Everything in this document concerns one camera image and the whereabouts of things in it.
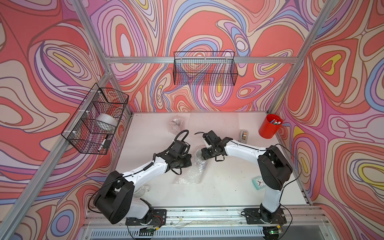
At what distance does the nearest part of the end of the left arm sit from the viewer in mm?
611

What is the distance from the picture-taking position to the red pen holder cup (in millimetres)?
994

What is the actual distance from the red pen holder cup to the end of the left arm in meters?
0.59
